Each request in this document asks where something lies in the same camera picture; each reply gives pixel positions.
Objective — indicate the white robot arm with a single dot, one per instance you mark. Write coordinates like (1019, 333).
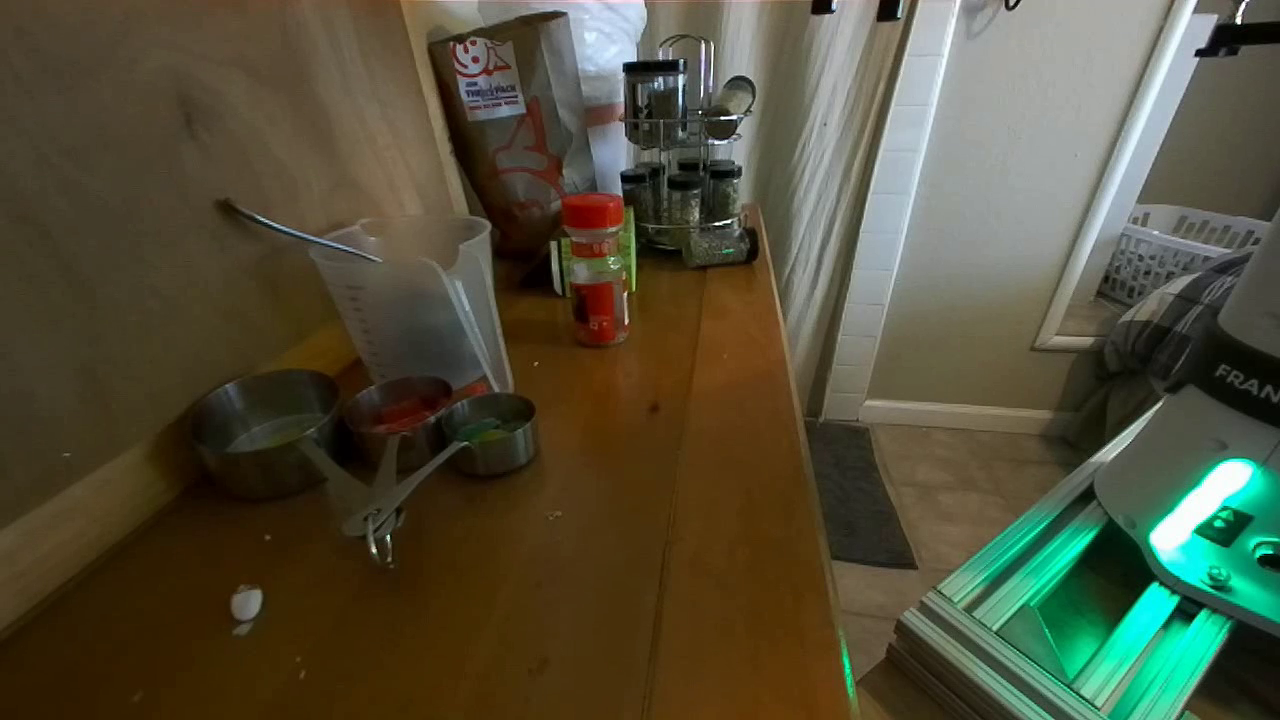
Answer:
(1198, 486)

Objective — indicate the clear plastic measuring jar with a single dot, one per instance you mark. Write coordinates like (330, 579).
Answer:
(421, 313)

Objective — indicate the green small box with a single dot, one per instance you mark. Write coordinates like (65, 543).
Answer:
(624, 250)

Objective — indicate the red spice bottle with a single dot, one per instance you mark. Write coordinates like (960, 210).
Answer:
(596, 308)

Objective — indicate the small steel measuring cup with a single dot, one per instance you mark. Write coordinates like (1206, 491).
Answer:
(481, 437)

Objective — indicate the rotating spice rack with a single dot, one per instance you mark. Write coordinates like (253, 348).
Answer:
(685, 182)

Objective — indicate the medium steel measuring cup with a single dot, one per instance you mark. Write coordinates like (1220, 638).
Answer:
(392, 424)

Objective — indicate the dark floor mat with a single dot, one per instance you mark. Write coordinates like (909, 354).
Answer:
(853, 502)

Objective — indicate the brown paper bag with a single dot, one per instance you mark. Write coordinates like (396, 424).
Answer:
(519, 121)

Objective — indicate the large steel measuring cup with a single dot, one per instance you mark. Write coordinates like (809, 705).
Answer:
(258, 437)

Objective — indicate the plaid grey blanket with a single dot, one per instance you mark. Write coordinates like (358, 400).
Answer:
(1137, 354)

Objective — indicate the white laundry basket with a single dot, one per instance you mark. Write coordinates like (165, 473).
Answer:
(1167, 241)

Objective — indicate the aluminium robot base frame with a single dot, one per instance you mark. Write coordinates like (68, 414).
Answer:
(1059, 619)

